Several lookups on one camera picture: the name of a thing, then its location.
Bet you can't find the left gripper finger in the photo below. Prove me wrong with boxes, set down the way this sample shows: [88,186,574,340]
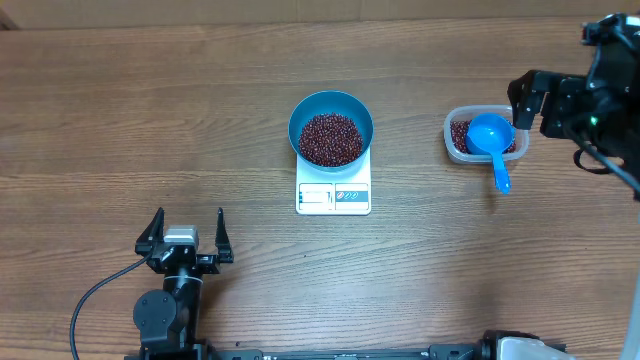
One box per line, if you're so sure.
[136,207,165,245]
[215,208,233,258]

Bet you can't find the blue plastic measuring scoop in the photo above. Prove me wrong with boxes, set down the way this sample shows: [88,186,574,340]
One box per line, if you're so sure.
[465,113,515,195]

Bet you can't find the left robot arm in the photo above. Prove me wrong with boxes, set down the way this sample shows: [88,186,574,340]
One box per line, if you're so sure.
[133,209,234,360]

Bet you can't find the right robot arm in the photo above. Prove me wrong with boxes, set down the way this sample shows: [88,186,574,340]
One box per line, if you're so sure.
[507,13,639,200]

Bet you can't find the white digital kitchen scale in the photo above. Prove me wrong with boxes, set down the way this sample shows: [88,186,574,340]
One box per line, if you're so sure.
[295,150,372,216]

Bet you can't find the red beans in bowl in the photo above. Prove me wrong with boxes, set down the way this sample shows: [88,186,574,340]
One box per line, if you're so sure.
[298,113,364,167]

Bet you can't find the teal blue bowl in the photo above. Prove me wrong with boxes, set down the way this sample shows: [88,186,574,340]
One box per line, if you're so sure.
[288,90,374,169]

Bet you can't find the clear plastic food container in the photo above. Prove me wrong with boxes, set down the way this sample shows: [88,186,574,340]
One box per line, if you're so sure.
[443,105,529,165]

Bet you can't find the red adzuki beans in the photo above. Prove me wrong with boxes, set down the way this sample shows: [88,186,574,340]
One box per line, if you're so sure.
[451,118,515,157]

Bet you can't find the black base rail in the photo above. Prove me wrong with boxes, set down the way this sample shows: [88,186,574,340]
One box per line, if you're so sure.
[124,329,576,360]

